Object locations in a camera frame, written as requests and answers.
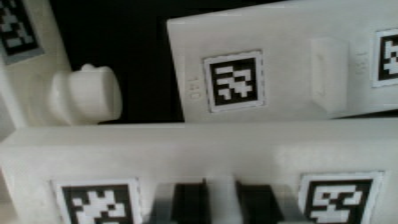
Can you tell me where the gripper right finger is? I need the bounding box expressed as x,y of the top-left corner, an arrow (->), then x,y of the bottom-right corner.
236,182 -> 286,224

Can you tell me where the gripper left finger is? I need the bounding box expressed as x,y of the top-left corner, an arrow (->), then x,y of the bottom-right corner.
149,181 -> 209,224

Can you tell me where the white cabinet body box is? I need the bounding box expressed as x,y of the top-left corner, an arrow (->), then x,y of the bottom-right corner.
0,119 -> 398,224

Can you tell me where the white cabinet door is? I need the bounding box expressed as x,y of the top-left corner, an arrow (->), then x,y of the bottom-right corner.
0,0 -> 122,128
167,0 -> 398,123

